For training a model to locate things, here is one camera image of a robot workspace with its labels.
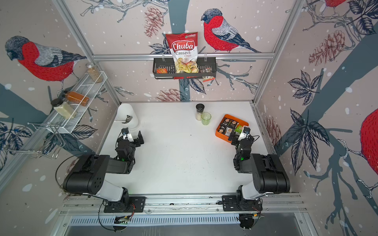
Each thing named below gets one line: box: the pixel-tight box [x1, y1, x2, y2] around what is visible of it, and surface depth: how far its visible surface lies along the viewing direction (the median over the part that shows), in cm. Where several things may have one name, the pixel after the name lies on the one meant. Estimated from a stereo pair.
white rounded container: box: [114, 103, 140, 130], surface depth 100 cm
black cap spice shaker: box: [195, 103, 205, 121], surface depth 105 cm
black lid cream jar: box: [50, 98, 78, 119], surface depth 68 cm
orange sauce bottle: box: [64, 90, 90, 107], surface depth 74 cm
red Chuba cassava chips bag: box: [165, 31, 199, 74], surface depth 85 cm
